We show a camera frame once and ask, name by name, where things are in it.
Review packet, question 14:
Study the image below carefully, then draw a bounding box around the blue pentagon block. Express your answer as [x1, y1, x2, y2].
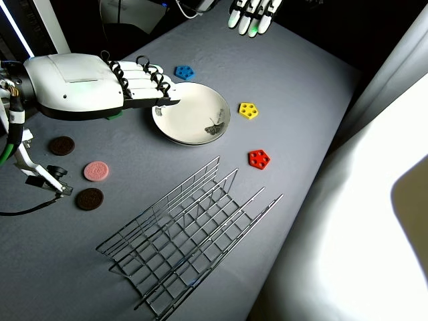
[174, 65, 196, 81]

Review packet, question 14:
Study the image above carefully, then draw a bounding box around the white light strip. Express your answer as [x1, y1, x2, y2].
[0, 1, 36, 58]

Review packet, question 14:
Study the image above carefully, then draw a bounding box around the pink sandwich cookie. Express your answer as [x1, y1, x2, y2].
[83, 160, 110, 182]

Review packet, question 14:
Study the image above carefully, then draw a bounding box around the wire dish rack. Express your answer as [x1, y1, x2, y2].
[96, 155, 284, 318]

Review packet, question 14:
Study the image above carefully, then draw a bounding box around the white backdrop sheet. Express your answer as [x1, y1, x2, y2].
[247, 0, 428, 321]

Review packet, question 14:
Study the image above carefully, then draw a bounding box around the white box device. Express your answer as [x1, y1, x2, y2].
[99, 0, 170, 34]

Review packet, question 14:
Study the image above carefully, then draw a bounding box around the yellow pentagon block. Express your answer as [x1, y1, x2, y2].
[238, 102, 260, 120]

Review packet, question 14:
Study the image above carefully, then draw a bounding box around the black camera cable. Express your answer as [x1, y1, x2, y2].
[0, 195, 64, 217]

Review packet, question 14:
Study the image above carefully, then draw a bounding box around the white cable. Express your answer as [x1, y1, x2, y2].
[175, 0, 210, 19]

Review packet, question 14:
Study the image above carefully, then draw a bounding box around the beige rounded panel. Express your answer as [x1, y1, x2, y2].
[391, 156, 428, 272]

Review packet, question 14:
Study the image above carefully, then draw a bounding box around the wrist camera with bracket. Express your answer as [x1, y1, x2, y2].
[13, 130, 74, 199]

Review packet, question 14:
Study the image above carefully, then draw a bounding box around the red pentagon block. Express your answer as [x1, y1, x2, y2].
[247, 149, 272, 171]

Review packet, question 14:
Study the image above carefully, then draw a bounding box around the grey tablecloth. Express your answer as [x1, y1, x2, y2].
[0, 1, 364, 321]

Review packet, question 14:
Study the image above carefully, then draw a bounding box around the white plate with ginkgo print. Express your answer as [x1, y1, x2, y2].
[151, 82, 231, 144]
[154, 116, 228, 146]

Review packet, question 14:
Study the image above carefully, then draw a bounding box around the white frame post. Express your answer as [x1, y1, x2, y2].
[31, 0, 72, 56]

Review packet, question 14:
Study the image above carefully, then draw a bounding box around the dark brown sandwich cookie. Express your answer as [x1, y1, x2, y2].
[49, 136, 76, 156]
[75, 187, 104, 211]

